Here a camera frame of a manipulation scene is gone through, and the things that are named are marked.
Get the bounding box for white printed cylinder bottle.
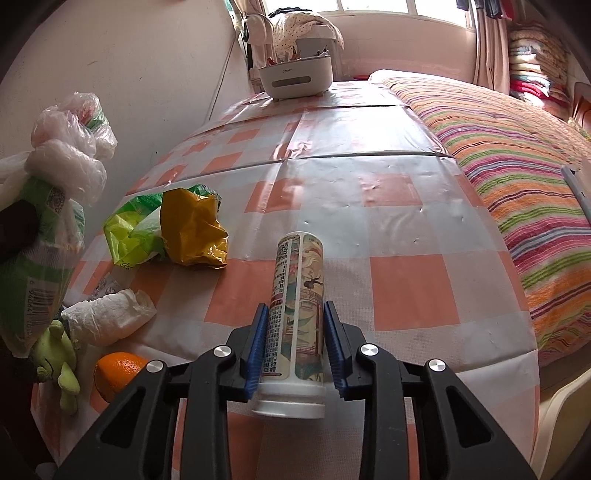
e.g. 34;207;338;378
253;231;325;420

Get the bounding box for clear plastic trash bag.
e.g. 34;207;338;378
1;92;117;358

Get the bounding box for white plastic trash bin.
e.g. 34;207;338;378
530;372;590;479

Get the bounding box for orange peel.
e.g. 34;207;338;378
93;352;148;403

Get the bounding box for green plush toy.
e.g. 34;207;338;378
30;320;81;415

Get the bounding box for crumpled white tissue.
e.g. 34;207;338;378
61;289;156;347

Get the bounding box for checkered plastic tablecloth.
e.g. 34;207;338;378
33;81;538;479

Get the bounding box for green plastic bag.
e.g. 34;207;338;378
103;184;221;268

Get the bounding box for yellow snack wrapper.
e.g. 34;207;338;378
160;189;228;268

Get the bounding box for striped colourful bedspread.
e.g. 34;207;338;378
369;70;590;366

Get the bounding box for red wooden headboard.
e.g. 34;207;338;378
569;82;591;139

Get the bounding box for stack of folded quilts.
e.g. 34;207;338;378
509;23;571;121

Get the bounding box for pink curtain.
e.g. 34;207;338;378
473;7;510;95

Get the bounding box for white storage box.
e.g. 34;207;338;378
259;53;332;100

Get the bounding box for hanging clothes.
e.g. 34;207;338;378
456;0;515;20

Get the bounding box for grey cabinet with cloth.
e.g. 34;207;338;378
269;7;345;64

